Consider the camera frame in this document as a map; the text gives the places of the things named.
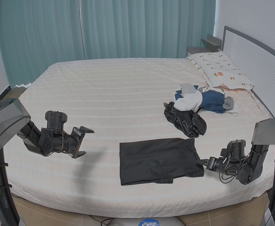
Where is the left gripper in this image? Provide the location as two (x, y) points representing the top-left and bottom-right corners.
(62, 126), (95, 159)

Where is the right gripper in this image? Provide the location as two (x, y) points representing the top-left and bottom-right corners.
(206, 156), (224, 172)

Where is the black T-shirt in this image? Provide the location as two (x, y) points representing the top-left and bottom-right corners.
(119, 137), (204, 186)

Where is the pile of clothes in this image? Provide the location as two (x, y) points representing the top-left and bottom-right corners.
(173, 83), (239, 116)

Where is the black satin garment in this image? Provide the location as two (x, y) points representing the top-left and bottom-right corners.
(164, 101), (207, 139)

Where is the white printed pillow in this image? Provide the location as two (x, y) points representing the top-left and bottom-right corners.
(186, 51), (255, 89)

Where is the grey bedside table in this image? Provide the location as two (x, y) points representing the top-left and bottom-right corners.
(187, 34), (222, 56)

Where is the blue-green curtain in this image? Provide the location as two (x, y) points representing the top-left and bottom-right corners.
(0, 0), (86, 87)
(80, 0), (217, 59)

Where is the black cable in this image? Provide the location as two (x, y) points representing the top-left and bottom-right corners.
(89, 215), (111, 223)
(219, 171), (237, 184)

